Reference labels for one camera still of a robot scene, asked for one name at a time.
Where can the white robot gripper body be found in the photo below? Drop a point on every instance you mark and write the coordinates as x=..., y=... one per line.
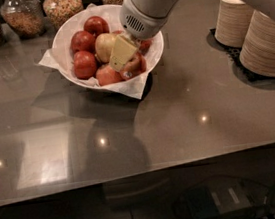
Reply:
x=144, y=23

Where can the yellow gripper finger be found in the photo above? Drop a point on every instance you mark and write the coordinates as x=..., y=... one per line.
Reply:
x=123, y=50

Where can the yellow green apple centre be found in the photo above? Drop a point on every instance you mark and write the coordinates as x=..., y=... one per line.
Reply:
x=103, y=47

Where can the red yellow apple front right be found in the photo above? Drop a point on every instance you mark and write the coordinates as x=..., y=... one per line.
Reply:
x=134, y=67

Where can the pale red apple front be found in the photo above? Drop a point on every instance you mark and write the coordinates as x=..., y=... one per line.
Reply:
x=106, y=75

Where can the red apple top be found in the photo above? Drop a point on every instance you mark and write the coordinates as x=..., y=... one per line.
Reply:
x=96, y=25

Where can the red apple lower left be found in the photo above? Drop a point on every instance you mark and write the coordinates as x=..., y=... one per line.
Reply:
x=85, y=65

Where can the red apple upper left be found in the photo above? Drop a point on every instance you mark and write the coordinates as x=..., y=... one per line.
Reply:
x=82, y=41

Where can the white bowl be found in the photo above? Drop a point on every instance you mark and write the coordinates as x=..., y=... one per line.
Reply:
x=104, y=11

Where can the white paper liner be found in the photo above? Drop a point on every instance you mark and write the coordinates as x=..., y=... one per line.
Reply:
x=131, y=85

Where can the glass jar colourful cereal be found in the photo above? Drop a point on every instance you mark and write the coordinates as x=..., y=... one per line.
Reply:
x=59, y=11

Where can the stack of paper bowls rear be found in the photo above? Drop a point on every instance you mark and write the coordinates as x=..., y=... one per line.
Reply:
x=233, y=22

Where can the stack of paper bowls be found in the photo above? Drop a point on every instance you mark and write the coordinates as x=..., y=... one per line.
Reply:
x=233, y=22
x=258, y=50

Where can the black rubber mat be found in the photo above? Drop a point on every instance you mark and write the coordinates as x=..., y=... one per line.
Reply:
x=233, y=54

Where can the stack of paper bowls front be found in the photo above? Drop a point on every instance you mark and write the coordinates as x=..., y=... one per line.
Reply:
x=258, y=50

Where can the dark box under table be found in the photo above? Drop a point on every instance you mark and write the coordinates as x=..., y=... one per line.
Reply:
x=228, y=199

